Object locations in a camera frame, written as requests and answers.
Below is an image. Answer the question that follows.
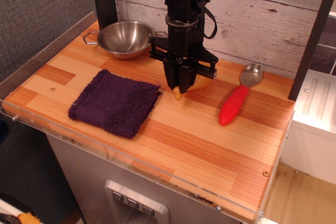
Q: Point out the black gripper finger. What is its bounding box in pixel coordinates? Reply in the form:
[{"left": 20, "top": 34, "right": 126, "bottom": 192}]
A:
[
  {"left": 179, "top": 66, "right": 197, "bottom": 94},
  {"left": 163, "top": 61, "right": 180, "bottom": 90}
]

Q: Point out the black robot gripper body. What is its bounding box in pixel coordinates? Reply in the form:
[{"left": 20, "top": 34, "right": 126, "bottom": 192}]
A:
[{"left": 149, "top": 15, "right": 218, "bottom": 79}]

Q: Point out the yellow toy chicken leg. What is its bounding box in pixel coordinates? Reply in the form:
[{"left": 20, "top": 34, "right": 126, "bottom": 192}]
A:
[{"left": 173, "top": 75, "right": 212, "bottom": 101}]

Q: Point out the small metal bowl with handles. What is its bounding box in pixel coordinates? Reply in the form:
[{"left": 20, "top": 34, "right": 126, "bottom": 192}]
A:
[{"left": 82, "top": 21, "right": 168, "bottom": 60}]

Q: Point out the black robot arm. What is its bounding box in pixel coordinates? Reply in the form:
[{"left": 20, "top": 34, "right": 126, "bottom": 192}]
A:
[{"left": 149, "top": 0, "right": 218, "bottom": 94}]

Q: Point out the purple rag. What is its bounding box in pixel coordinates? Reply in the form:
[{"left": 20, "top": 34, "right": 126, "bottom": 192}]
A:
[{"left": 68, "top": 69, "right": 160, "bottom": 139}]

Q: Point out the clear acrylic front guard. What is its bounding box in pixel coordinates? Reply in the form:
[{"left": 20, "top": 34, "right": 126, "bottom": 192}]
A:
[{"left": 1, "top": 101, "right": 264, "bottom": 223}]

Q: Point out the clear acrylic guard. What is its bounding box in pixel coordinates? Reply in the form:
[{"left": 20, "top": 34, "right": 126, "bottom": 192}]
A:
[
  {"left": 1, "top": 12, "right": 97, "bottom": 101},
  {"left": 1, "top": 101, "right": 264, "bottom": 223}
]

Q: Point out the silver dispenser button panel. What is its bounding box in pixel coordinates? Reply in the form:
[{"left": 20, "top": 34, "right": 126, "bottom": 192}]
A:
[{"left": 104, "top": 179, "right": 170, "bottom": 223}]

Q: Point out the clear acrylic left guard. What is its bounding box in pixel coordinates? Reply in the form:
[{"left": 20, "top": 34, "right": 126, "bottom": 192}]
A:
[{"left": 1, "top": 12, "right": 97, "bottom": 101}]

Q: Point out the yellow object bottom left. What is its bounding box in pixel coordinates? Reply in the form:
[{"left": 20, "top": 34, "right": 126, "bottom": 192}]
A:
[{"left": 17, "top": 212, "right": 41, "bottom": 224}]

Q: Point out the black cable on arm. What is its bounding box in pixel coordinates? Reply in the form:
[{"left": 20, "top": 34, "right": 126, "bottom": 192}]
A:
[{"left": 201, "top": 6, "right": 218, "bottom": 39}]

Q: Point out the red handled metal spoon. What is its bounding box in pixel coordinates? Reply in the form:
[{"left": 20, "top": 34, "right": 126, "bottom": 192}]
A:
[{"left": 218, "top": 63, "right": 263, "bottom": 126}]

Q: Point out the dark left vertical post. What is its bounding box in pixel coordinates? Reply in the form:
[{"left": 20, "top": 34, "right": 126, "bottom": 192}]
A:
[{"left": 95, "top": 0, "right": 118, "bottom": 30}]

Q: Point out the dark vertical post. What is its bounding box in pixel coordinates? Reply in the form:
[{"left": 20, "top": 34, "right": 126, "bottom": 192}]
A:
[
  {"left": 95, "top": 0, "right": 118, "bottom": 30},
  {"left": 288, "top": 0, "right": 334, "bottom": 101}
]

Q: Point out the dark right vertical post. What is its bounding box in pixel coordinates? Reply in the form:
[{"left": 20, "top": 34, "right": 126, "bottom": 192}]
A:
[{"left": 288, "top": 0, "right": 334, "bottom": 101}]

